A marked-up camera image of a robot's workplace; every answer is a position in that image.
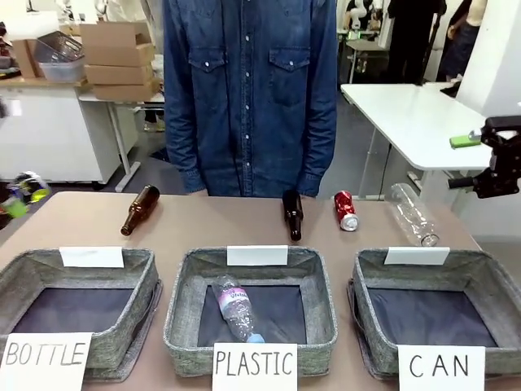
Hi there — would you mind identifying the grey fabric basket can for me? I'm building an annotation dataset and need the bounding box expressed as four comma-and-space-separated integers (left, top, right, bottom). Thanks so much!
347, 247, 521, 380

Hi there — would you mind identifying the dark glass beer bottle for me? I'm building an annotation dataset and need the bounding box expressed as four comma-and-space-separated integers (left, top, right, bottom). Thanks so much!
282, 189, 304, 242

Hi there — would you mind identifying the red soda can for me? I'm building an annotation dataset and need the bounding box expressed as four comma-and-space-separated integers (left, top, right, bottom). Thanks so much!
334, 191, 361, 232

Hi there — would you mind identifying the paper sign PLASTIC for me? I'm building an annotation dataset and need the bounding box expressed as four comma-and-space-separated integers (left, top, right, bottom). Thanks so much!
211, 341, 299, 391

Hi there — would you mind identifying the grey fabric basket plastic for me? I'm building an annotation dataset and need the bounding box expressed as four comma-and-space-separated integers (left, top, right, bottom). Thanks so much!
163, 245, 339, 379

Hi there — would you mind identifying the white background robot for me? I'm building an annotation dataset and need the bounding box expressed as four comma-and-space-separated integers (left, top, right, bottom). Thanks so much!
344, 0, 380, 42

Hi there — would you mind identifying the large open cardboard box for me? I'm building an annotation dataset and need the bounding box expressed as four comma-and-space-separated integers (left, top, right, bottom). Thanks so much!
78, 21, 156, 68

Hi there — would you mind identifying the small cardboard box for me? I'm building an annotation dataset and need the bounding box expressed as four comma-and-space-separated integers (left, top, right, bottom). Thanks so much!
11, 37, 46, 79

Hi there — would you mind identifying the blank white card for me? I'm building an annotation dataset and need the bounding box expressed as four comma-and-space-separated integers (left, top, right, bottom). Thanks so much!
383, 246, 451, 266

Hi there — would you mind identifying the person in dark skirt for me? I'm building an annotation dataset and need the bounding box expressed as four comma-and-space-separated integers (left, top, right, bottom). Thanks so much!
437, 0, 478, 83

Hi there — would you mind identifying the grey fabric basket bottle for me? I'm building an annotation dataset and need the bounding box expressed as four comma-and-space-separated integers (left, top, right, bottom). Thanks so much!
0, 247, 163, 383

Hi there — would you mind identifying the white table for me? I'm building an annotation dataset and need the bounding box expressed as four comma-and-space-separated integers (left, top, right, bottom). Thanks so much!
339, 81, 498, 201

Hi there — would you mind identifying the clear plastic storage bin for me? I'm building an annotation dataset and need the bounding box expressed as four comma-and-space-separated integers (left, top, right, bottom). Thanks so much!
33, 33, 87, 81

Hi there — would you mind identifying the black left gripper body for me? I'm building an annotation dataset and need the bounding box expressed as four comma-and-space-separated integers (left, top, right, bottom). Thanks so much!
0, 171, 43, 209

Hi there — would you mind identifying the person's left forearm denim sleeve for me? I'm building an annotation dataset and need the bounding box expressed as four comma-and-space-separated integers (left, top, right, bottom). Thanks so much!
299, 101, 339, 199

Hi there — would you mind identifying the paper sign BOTTLE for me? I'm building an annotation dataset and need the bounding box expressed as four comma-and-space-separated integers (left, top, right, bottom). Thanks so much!
0, 332, 94, 391

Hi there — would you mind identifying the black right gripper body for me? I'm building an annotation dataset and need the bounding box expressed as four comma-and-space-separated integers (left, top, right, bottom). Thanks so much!
473, 116, 521, 200

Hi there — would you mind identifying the crushed plastic bottle pink label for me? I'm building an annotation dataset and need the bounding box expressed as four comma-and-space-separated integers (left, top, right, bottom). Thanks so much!
210, 275, 266, 343

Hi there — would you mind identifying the flat cardboard box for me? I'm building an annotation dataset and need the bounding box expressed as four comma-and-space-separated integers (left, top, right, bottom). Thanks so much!
91, 77, 163, 102
84, 62, 156, 86

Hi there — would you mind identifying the paper sign CAN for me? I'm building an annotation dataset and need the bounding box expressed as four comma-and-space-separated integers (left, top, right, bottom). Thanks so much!
396, 344, 487, 391

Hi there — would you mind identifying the person's right forearm denim sleeve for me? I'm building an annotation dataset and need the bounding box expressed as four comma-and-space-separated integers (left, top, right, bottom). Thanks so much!
164, 101, 207, 194

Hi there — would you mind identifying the person in black clothes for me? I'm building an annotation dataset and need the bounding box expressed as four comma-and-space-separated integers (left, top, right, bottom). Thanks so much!
385, 0, 441, 86

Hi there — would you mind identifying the brown glass beer bottle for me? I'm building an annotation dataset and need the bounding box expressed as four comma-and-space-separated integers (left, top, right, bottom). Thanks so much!
120, 184, 161, 237

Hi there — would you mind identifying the white desk with cabinet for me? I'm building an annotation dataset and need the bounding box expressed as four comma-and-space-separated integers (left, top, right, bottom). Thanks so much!
0, 76, 166, 193

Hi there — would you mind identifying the clear empty plastic bottle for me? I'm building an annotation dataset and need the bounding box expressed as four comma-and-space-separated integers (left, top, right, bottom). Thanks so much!
390, 182, 441, 248

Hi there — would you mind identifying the person in denim shirt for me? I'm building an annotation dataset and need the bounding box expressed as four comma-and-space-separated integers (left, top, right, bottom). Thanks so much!
161, 0, 339, 199

